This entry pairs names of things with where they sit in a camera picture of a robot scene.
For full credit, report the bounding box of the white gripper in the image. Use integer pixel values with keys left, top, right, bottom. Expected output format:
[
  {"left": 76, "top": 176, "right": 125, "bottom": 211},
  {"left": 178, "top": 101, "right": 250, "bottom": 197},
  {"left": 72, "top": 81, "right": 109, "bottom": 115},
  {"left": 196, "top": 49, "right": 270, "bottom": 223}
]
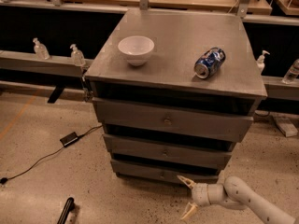
[{"left": 178, "top": 175, "right": 209, "bottom": 220}]

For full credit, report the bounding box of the grey bottom drawer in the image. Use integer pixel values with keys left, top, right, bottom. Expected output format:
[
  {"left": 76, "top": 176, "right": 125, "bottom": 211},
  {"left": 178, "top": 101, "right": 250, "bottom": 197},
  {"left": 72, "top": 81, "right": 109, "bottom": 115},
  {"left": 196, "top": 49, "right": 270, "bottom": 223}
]
[{"left": 111, "top": 160, "right": 219, "bottom": 185}]

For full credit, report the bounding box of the grey drawer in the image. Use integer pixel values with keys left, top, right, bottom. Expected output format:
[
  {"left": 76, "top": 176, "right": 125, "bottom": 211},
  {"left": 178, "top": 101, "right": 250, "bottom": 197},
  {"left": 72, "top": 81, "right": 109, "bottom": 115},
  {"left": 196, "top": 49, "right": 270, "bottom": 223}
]
[
  {"left": 111, "top": 160, "right": 219, "bottom": 185},
  {"left": 93, "top": 98, "right": 253, "bottom": 142},
  {"left": 103, "top": 134, "right": 231, "bottom": 170}
]

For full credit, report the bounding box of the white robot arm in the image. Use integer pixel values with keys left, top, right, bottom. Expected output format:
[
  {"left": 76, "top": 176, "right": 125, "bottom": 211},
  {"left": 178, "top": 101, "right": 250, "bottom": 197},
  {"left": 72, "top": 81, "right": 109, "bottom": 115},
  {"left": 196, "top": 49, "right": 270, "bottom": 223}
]
[{"left": 178, "top": 175, "right": 299, "bottom": 224}]

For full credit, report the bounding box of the grey middle drawer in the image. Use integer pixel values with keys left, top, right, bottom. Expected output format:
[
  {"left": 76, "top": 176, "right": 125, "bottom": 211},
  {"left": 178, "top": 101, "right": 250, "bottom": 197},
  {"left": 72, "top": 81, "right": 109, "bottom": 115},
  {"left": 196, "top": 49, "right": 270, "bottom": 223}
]
[{"left": 103, "top": 134, "right": 231, "bottom": 170}]

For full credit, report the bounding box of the grey top drawer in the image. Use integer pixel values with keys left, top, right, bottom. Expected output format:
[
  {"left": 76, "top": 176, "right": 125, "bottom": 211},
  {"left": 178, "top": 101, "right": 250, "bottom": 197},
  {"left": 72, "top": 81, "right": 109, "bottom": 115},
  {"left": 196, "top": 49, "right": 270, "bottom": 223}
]
[{"left": 93, "top": 98, "right": 253, "bottom": 142}]

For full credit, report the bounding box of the grey wooden drawer cabinet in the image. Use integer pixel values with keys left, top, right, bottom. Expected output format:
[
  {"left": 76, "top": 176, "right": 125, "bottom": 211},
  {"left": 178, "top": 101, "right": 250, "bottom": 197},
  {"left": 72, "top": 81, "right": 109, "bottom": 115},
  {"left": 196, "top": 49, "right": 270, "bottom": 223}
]
[{"left": 86, "top": 10, "right": 267, "bottom": 175}]

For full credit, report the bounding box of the small wooden block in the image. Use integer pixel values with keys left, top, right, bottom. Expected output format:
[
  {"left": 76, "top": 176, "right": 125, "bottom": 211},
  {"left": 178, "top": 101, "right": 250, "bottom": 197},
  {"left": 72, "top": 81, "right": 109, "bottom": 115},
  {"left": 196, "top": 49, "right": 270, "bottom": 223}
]
[{"left": 274, "top": 116, "right": 298, "bottom": 137}]

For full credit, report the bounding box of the black power adapter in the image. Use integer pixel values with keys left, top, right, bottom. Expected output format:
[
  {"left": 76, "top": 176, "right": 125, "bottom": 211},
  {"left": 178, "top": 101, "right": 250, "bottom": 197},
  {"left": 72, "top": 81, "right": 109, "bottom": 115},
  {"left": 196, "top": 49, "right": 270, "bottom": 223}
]
[{"left": 60, "top": 132, "right": 78, "bottom": 147}]

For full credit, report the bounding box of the crushed blue soda can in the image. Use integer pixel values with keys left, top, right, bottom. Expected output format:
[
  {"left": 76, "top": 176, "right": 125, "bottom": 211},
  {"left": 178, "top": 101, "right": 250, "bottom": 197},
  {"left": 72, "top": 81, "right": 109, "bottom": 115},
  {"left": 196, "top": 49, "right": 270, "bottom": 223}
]
[{"left": 193, "top": 48, "right": 226, "bottom": 79}]

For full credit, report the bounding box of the white pump bottle right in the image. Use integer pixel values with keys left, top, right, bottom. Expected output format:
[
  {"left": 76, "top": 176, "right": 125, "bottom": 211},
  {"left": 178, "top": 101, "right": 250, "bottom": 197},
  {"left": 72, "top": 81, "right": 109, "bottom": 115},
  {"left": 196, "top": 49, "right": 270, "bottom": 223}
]
[{"left": 256, "top": 50, "right": 269, "bottom": 73}]

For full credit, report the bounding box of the clear plastic water bottle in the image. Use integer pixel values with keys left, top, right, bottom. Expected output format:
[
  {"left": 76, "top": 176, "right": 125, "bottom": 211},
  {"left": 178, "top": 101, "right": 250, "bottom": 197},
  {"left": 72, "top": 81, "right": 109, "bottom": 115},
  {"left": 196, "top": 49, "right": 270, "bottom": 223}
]
[{"left": 282, "top": 59, "right": 299, "bottom": 84}]

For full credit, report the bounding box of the white ceramic bowl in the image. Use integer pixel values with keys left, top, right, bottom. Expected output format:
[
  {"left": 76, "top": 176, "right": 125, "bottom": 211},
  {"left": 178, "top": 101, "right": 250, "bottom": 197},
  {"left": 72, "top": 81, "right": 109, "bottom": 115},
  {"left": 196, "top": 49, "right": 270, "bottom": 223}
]
[{"left": 118, "top": 35, "right": 155, "bottom": 66}]

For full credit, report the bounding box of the clear pump bottle near cabinet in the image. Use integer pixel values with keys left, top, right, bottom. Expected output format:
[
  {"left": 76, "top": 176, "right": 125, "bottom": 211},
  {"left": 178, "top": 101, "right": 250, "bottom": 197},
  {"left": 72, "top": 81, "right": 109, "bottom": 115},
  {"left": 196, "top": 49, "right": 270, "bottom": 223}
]
[{"left": 70, "top": 44, "right": 86, "bottom": 66}]

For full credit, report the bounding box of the clear pump bottle far left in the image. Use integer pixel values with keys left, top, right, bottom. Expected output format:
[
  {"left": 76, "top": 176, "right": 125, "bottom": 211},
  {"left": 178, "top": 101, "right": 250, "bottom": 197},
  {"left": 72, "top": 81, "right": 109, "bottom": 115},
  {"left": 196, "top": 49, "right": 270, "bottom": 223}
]
[{"left": 33, "top": 37, "right": 50, "bottom": 60}]

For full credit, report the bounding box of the black cylindrical handle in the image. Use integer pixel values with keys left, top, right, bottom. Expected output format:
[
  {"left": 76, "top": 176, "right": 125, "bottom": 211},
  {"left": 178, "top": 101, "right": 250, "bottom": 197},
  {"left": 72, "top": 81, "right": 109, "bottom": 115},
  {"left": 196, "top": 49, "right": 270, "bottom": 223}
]
[{"left": 57, "top": 197, "right": 75, "bottom": 224}]

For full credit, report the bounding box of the black power cable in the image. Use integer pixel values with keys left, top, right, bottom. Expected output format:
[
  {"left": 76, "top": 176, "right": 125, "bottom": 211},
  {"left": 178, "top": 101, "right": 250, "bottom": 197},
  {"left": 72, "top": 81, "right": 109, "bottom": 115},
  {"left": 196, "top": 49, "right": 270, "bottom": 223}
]
[{"left": 0, "top": 124, "right": 104, "bottom": 186}]

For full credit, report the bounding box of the grey metal shelf rail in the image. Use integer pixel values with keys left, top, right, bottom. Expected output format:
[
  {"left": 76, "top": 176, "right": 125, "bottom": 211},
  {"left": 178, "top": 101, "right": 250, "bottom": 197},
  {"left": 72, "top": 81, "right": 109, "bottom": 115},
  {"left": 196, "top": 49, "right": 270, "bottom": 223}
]
[{"left": 0, "top": 50, "right": 93, "bottom": 77}]

